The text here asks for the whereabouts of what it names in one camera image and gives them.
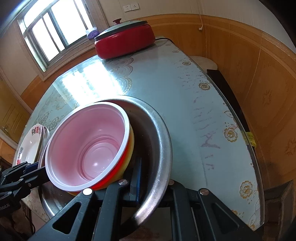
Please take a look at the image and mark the red plastic bowl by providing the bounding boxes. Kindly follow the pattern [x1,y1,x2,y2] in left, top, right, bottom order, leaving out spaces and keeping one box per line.
[45,102,134,193]

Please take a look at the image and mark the window with frame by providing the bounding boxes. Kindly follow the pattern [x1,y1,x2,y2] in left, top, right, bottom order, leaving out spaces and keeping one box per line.
[16,1,109,81]

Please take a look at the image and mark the yellow bowl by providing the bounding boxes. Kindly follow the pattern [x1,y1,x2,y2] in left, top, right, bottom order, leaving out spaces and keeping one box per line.
[78,127,134,191]

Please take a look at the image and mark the purple cloth on sill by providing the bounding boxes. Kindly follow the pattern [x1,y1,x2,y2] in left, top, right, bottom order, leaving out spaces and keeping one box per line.
[86,27,99,40]

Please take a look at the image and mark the white plate red characters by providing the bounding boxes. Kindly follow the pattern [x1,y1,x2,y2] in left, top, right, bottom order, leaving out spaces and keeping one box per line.
[16,123,44,165]

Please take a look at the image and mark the white wall socket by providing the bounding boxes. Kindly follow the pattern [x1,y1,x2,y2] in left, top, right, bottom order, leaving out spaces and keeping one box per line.
[122,3,140,13]

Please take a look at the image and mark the large purple floral plate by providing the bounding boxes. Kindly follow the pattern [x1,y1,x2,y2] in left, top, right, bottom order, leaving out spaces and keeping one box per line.
[38,126,50,163]

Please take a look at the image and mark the wooden door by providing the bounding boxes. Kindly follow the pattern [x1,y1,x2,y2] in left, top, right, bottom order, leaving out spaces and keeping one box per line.
[0,79,30,143]

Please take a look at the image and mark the white power cord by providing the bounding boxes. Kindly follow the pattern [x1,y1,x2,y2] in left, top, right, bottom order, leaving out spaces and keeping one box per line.
[197,0,208,56]

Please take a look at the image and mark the stainless steel bowl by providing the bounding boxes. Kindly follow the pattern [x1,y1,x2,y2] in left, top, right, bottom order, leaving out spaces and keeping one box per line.
[38,94,173,227]

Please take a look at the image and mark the red electric cooking pot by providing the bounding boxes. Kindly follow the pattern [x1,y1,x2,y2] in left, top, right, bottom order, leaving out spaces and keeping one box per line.
[94,19,156,60]

